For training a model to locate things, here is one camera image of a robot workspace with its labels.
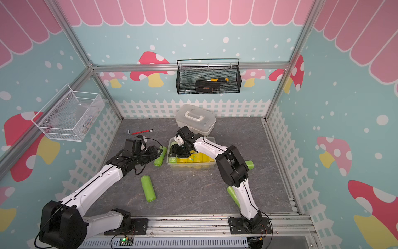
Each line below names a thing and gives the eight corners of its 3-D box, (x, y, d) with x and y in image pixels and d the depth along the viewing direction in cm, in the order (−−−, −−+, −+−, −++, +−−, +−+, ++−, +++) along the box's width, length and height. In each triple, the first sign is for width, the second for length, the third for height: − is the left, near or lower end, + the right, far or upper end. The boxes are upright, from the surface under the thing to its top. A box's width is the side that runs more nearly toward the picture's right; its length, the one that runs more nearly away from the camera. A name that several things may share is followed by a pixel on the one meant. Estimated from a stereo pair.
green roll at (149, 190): (149, 203, 83) (146, 201, 80) (142, 180, 91) (139, 177, 88) (157, 199, 85) (155, 196, 81) (150, 176, 93) (148, 173, 89)
